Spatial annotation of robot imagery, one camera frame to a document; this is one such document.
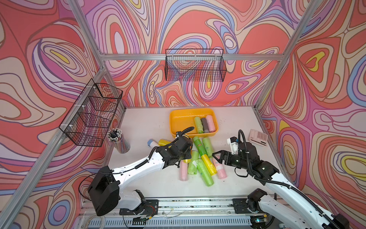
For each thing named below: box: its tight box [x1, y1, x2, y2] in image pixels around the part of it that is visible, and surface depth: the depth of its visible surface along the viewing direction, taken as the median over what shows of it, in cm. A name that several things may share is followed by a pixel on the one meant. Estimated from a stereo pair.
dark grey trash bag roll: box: [201, 117, 210, 134], surface depth 107 cm
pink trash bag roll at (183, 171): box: [179, 159, 189, 182], surface depth 84 cm
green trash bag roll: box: [187, 149, 200, 175], surface depth 86 cm
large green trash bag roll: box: [196, 158, 214, 187], surface depth 84 cm
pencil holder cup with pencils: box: [106, 127, 131, 154], surface depth 86 cm
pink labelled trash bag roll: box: [212, 156, 228, 180], surface depth 84 cm
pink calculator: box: [248, 128, 268, 147], surface depth 101 cm
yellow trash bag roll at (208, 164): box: [201, 154, 218, 176], surface depth 86 cm
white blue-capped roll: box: [147, 138, 161, 149], surface depth 97 cm
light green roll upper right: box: [203, 136, 214, 158], surface depth 96 cm
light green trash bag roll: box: [194, 116, 204, 134], surface depth 104 cm
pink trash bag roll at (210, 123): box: [206, 114, 216, 133], surface depth 106 cm
